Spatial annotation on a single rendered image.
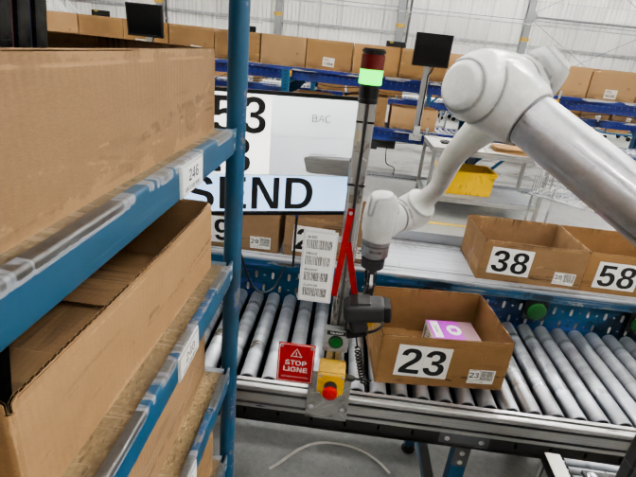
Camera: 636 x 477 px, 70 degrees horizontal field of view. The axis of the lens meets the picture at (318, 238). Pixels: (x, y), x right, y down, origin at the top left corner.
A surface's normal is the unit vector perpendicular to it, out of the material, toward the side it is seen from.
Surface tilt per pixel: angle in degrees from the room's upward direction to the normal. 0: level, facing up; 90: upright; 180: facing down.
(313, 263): 90
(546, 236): 90
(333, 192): 86
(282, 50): 88
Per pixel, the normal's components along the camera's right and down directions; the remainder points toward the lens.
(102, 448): 0.10, -0.92
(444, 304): 0.01, 0.38
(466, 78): -0.81, 0.11
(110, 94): 0.99, 0.13
